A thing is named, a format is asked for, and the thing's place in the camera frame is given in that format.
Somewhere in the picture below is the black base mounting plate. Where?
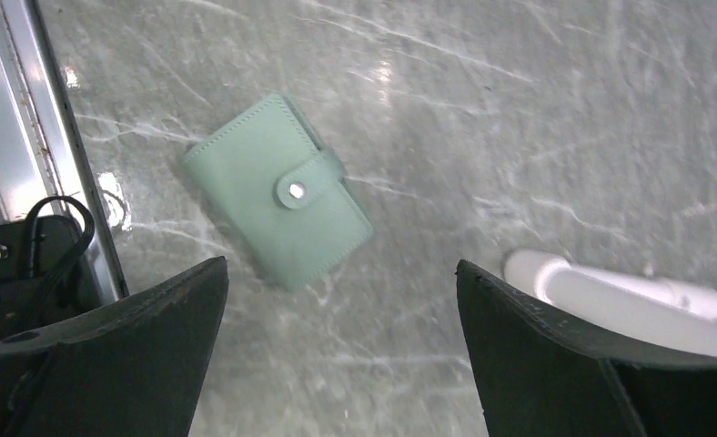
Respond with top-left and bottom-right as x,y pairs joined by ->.
0,196 -> 99,342

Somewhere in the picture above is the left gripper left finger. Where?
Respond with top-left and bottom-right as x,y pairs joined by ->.
0,257 -> 228,436

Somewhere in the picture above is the white PVC pipe frame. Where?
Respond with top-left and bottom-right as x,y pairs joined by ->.
502,249 -> 717,358

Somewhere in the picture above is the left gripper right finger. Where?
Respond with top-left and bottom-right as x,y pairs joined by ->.
456,260 -> 717,436

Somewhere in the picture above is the aluminium extrusion rail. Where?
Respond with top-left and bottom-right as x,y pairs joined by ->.
0,1 -> 128,305

